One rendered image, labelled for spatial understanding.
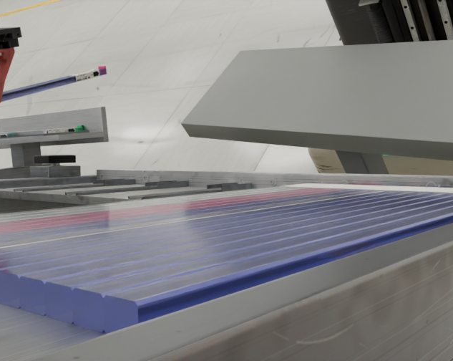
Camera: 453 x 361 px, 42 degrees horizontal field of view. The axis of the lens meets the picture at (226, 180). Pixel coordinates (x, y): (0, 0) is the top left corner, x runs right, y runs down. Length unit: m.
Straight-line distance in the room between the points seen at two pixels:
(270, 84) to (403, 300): 0.97
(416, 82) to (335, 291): 0.85
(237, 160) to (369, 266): 1.88
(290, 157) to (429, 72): 1.01
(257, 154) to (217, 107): 0.87
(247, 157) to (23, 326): 1.90
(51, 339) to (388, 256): 0.12
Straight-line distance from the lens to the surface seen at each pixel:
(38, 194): 0.76
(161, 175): 0.86
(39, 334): 0.18
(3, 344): 0.17
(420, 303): 0.24
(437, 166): 1.44
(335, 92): 1.06
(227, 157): 2.12
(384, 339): 0.21
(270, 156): 2.01
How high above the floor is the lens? 1.19
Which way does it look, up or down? 36 degrees down
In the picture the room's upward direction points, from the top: 33 degrees counter-clockwise
